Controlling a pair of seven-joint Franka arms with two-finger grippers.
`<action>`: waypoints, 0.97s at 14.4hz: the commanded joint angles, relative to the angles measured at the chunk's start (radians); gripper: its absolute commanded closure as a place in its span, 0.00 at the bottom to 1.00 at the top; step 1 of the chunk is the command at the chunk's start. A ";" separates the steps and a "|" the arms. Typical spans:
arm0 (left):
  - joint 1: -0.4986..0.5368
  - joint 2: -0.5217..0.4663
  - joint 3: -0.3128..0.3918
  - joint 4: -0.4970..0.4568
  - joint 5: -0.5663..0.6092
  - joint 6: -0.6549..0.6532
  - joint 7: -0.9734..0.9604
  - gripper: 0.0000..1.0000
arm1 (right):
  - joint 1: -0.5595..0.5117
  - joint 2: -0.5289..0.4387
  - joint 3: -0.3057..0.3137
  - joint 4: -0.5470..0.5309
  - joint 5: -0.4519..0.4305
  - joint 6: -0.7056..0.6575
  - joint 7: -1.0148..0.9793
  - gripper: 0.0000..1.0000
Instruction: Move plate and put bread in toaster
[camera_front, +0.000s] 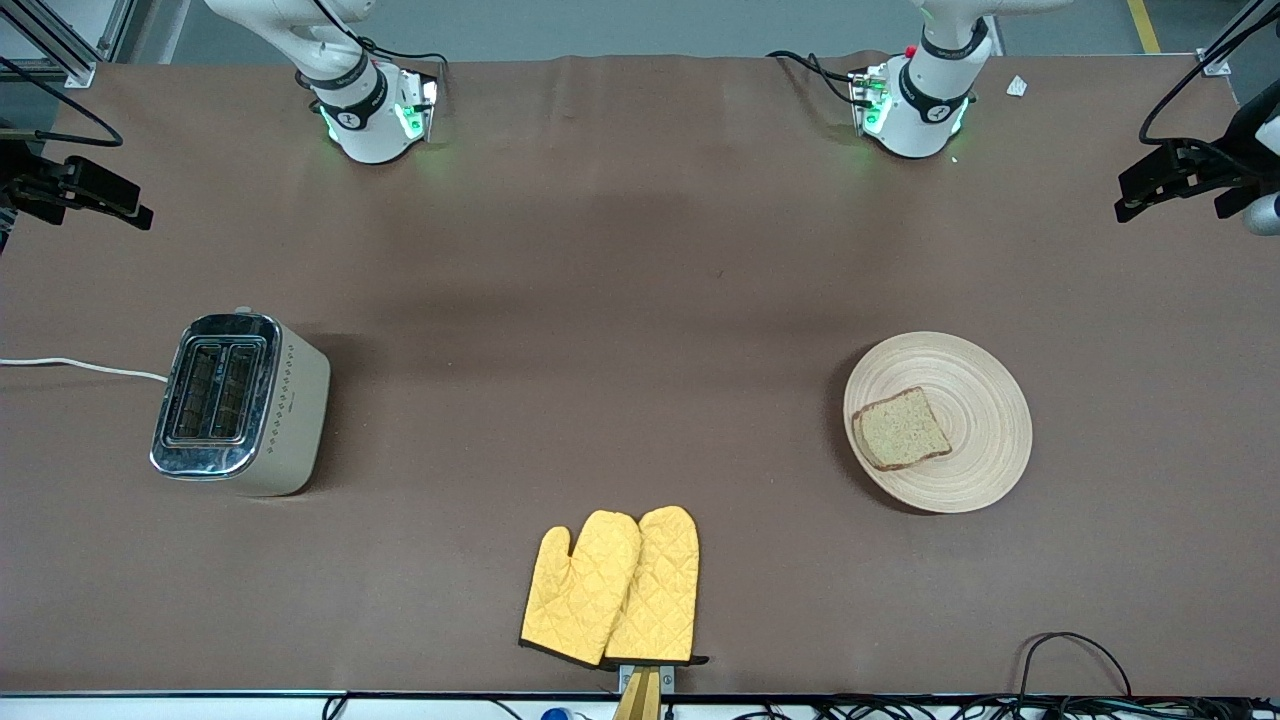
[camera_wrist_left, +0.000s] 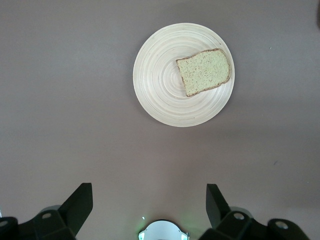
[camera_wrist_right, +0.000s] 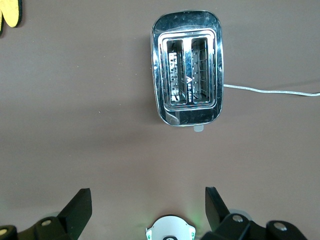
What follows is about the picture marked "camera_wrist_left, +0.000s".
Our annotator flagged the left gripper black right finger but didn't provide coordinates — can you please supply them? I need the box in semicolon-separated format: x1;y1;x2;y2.
198;183;270;240

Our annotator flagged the slice of brown-crusted bread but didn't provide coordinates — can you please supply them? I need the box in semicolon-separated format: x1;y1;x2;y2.
175;48;232;98

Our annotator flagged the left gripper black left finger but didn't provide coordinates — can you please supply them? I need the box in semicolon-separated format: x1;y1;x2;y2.
32;182;94;240

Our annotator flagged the round light wooden plate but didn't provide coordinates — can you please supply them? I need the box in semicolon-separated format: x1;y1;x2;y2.
132;22;236;128

